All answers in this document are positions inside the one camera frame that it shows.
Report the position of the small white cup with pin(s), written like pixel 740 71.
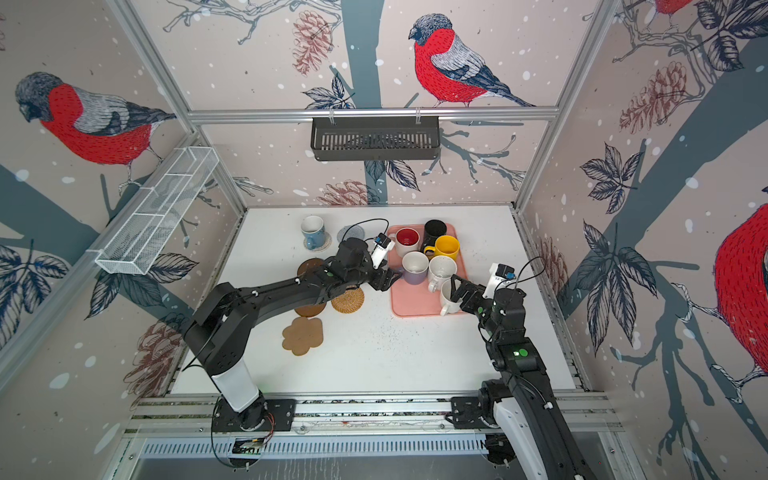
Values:
pixel 415 266

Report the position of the black hanging wire basket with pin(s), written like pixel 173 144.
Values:
pixel 376 138

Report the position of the pink rectangular tray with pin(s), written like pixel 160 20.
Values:
pixel 416 300

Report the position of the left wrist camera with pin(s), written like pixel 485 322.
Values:
pixel 383 244

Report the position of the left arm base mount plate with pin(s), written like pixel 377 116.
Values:
pixel 276 415

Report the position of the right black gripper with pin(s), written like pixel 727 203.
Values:
pixel 467 289

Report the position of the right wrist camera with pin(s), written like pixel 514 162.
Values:
pixel 499 274

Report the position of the rattan woven round coaster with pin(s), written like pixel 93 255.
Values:
pixel 349 302

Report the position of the light blue mug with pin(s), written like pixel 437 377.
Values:
pixel 313 231

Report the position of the dark brown scratched round coaster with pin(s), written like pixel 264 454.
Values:
pixel 309 265

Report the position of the white mesh wire shelf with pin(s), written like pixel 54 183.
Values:
pixel 142 237

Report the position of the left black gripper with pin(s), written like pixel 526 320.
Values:
pixel 385 279

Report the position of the aluminium front rail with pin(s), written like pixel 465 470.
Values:
pixel 190 415

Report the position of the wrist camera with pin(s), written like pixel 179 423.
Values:
pixel 499 274
pixel 383 244

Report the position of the brown wooden round coaster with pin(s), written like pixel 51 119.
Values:
pixel 310 311

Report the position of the black mug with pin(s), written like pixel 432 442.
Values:
pixel 432 231

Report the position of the blue woven round coaster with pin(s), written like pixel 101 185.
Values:
pixel 351 231

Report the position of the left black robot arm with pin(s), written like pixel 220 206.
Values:
pixel 220 328

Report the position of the white mug red inside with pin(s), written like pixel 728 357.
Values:
pixel 407 240

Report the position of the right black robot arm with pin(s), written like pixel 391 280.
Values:
pixel 540 440

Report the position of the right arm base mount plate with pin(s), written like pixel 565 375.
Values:
pixel 478 412

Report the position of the yellow mug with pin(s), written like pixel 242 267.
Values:
pixel 445 245

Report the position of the beige woven round coaster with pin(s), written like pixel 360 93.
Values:
pixel 326 243

